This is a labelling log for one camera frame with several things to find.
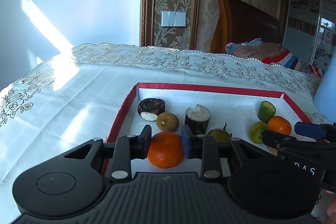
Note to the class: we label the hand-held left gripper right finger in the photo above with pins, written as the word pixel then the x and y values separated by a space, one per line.
pixel 185 142

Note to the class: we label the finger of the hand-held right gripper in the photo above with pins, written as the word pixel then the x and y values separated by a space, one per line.
pixel 283 140
pixel 309 130

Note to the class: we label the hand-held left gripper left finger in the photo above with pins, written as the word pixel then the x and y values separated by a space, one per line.
pixel 147 140

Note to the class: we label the small yellow fruit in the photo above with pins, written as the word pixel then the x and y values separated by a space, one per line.
pixel 273 151

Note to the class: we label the small orange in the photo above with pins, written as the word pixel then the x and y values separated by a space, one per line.
pixel 279 124

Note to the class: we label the large orange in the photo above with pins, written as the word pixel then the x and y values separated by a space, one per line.
pixel 165 150

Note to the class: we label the dark sugarcane piece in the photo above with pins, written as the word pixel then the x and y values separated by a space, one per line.
pixel 197 121

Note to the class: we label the yellow-brown round fruit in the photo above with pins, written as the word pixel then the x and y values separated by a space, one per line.
pixel 168 121

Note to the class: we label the green citrus fruit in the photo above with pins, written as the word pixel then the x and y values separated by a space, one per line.
pixel 256 132
pixel 218 134

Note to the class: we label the green cucumber piece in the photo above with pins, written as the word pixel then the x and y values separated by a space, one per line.
pixel 265 111

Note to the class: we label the red shallow cardboard box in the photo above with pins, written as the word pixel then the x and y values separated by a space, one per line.
pixel 231 108

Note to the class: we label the light blue kettle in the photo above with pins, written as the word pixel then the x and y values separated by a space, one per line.
pixel 326 92

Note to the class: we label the white lace tablecloth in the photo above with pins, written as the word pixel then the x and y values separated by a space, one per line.
pixel 65 108

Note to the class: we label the striped colourful blanket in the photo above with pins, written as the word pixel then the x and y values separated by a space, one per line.
pixel 262 52

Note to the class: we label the wardrobe with patterned doors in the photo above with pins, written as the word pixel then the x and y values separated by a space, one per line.
pixel 302 16

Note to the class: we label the brown wooden headboard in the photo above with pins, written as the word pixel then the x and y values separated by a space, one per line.
pixel 244 22

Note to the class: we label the white wall light switch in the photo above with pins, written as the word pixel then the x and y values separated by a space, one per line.
pixel 173 18

